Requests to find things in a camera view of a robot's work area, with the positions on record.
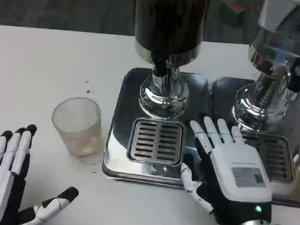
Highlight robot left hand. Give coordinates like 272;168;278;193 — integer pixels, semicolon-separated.
0;122;83;225

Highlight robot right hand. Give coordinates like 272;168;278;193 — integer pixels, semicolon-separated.
178;115;276;225

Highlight slotted steel drip grid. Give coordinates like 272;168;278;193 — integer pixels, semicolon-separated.
126;117;186;167
238;132;297;184

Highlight steel drip tray base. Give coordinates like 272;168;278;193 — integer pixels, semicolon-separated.
207;75;300;208
101;65;212;188

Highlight clear ribbed glass cup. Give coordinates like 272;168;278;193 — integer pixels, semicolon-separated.
49;95;103;165

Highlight drink dispenser with clear tank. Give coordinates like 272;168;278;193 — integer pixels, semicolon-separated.
230;0;300;135

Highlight drink dispenser with dark tank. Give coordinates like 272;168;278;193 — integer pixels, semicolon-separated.
130;0;211;120

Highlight dark box with red label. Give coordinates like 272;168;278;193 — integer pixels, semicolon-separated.
217;0;248;25

